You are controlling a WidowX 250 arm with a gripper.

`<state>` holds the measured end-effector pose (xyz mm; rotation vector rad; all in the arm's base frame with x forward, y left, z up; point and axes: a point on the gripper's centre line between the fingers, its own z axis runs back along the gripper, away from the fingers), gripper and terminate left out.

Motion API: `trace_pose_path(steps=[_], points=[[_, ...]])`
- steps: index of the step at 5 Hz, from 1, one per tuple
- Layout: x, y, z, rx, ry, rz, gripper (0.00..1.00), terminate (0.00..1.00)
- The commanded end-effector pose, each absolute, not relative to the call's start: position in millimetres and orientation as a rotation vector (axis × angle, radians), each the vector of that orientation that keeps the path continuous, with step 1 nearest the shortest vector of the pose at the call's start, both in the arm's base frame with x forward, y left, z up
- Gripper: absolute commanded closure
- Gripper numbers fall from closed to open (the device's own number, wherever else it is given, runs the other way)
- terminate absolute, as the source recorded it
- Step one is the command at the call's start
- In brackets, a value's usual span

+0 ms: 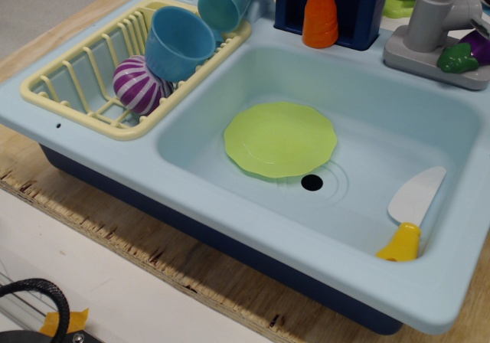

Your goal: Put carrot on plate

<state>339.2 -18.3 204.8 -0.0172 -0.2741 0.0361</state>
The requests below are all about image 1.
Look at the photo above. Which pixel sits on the orange toy carrot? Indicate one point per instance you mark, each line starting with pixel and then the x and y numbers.
pixel 320 24

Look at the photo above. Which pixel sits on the light green plastic plate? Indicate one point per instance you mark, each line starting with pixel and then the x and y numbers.
pixel 279 140

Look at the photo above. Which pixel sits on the light blue toy sink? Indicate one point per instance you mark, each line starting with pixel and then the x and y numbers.
pixel 390 126

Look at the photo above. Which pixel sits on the purple white striped ball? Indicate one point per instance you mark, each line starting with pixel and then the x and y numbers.
pixel 137 88

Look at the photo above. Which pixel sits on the plywood base board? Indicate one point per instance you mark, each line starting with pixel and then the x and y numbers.
pixel 143 280

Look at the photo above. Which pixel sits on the blue plastic cup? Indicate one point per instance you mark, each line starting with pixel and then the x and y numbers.
pixel 178 41

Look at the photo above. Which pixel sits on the cream dish drying rack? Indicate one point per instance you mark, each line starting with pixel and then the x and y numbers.
pixel 78 85

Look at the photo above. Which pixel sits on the teal plastic cup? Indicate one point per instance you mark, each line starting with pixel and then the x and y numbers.
pixel 222 15

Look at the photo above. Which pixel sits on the dark blue utensil holder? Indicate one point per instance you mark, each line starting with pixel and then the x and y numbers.
pixel 358 20

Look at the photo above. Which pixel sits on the grey toy faucet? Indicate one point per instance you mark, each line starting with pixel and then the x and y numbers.
pixel 416 47

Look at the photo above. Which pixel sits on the green toy piece background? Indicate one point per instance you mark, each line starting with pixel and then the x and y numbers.
pixel 398 8

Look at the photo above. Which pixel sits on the yellow masking tape piece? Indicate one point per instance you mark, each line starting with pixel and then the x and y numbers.
pixel 77 322

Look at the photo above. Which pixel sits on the purple toy eggplant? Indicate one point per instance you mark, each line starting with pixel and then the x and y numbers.
pixel 468 54

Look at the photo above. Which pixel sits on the toy knife yellow handle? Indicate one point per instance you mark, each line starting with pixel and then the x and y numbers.
pixel 408 207

